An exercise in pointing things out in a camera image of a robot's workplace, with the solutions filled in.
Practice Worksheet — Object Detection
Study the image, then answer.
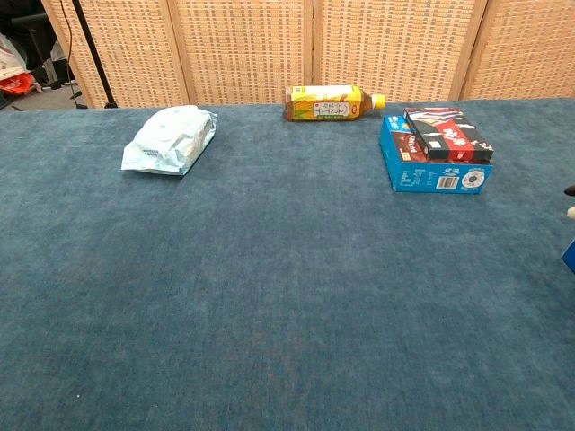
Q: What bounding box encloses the black tripod stand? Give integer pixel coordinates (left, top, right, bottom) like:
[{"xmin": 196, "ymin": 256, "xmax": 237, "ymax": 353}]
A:
[{"xmin": 71, "ymin": 0, "xmax": 119, "ymax": 110}]

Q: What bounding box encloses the black floor cable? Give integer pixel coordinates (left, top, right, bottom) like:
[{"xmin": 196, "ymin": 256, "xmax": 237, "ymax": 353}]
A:
[{"xmin": 59, "ymin": 0, "xmax": 81, "ymax": 101}]

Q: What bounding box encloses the wicker folding screen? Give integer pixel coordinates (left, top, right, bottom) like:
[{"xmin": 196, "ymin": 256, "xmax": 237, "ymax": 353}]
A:
[{"xmin": 40, "ymin": 0, "xmax": 575, "ymax": 110}]

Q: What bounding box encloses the pale blue wet wipes pack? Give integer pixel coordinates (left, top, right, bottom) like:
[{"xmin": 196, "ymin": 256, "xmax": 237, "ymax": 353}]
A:
[{"xmin": 120, "ymin": 104, "xmax": 218, "ymax": 177}]

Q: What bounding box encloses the long blue pink cookie box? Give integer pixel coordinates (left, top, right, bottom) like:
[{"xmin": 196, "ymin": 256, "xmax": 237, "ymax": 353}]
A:
[{"xmin": 561, "ymin": 239, "xmax": 575, "ymax": 275}]

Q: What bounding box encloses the orange plastic bag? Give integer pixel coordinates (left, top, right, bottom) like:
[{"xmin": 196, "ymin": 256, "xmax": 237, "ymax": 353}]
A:
[{"xmin": 0, "ymin": 72, "xmax": 36, "ymax": 96}]

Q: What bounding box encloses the blue carpet table mat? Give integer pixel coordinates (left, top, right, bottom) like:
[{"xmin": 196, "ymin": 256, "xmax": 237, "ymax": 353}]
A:
[{"xmin": 0, "ymin": 96, "xmax": 575, "ymax": 431}]

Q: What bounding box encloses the blue cookie box with barcode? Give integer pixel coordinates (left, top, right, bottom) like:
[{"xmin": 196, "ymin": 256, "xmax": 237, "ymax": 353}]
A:
[{"xmin": 378, "ymin": 114, "xmax": 494, "ymax": 195}]

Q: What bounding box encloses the yellow label tea bottle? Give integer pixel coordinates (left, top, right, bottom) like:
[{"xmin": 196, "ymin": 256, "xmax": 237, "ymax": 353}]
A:
[{"xmin": 283, "ymin": 84, "xmax": 387, "ymax": 123}]

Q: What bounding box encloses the black red snack box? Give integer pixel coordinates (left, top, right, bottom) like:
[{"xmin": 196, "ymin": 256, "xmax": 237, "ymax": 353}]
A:
[{"xmin": 402, "ymin": 107, "xmax": 495, "ymax": 163}]

